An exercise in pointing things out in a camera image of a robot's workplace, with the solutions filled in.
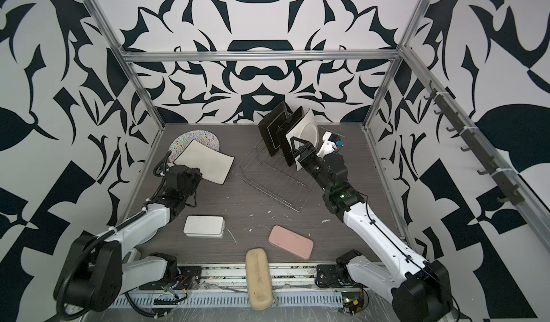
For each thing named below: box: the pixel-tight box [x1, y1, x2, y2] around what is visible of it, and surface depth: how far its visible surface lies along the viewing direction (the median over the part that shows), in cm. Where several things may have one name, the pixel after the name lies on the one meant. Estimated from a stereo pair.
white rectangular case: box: [183, 215, 226, 239], surface depth 83 cm
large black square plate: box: [257, 101, 293, 157], surface depth 98 cm
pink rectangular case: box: [267, 224, 315, 261], surface depth 82 cm
